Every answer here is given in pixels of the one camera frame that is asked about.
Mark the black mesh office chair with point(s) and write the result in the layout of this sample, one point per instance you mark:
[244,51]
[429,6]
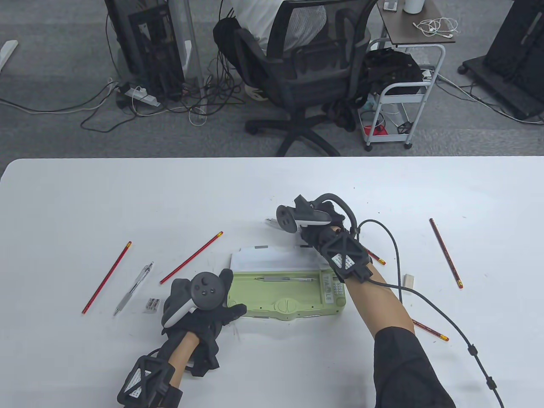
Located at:
[306,85]

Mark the white power adapter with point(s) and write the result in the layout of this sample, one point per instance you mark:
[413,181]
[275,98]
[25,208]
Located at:
[426,75]

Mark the grey metal desk leg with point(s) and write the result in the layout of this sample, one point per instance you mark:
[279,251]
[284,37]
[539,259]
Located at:
[189,25]

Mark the green panda pencil case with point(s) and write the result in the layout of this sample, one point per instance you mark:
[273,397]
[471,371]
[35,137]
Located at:
[263,297]

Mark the small grey device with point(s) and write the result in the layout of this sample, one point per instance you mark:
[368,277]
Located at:
[391,5]

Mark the white power strip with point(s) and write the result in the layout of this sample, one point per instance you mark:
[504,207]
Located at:
[144,97]

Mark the clear grey-grip pen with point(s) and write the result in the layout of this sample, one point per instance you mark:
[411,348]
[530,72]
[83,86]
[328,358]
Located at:
[132,289]

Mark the white cup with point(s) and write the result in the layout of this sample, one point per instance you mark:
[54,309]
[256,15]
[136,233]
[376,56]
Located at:
[413,6]

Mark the silver ballpoint pen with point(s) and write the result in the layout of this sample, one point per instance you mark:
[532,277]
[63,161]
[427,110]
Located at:
[276,279]
[271,221]

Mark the black white hand controller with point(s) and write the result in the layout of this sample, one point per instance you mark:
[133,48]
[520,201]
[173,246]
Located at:
[285,217]
[207,290]

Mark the person's left hand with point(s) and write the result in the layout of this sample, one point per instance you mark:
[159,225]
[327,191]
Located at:
[233,310]

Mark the person's right hand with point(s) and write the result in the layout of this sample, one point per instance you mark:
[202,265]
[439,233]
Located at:
[314,236]

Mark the black bag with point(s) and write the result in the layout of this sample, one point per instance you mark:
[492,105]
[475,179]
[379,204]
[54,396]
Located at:
[391,68]

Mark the brown wooden side table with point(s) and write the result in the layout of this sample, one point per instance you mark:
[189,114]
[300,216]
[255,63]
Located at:
[408,32]

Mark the small red container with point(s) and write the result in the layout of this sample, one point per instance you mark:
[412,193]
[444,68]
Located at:
[379,129]

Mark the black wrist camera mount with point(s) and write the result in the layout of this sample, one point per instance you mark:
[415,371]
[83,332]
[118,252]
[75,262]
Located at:
[344,255]
[146,380]

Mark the white rolling cart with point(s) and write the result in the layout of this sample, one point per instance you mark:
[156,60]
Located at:
[403,98]

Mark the person's right forearm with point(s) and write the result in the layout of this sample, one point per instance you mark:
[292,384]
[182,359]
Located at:
[378,301]

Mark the black wheeled stand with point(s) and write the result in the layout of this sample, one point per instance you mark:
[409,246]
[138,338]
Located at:
[514,42]

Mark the person's black right sleeve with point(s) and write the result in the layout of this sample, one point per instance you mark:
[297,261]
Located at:
[408,369]

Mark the white table foot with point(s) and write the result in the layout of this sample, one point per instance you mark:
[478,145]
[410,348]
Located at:
[7,51]

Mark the red pencil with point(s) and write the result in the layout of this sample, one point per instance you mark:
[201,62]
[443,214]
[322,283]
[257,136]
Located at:
[191,257]
[376,257]
[445,253]
[431,331]
[106,278]

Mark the person's left forearm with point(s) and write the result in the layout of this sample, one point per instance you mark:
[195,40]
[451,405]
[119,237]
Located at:
[182,355]

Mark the black computer tower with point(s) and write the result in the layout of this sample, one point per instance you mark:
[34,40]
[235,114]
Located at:
[148,46]

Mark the white eraser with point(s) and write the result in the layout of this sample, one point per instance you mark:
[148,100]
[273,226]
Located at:
[408,282]

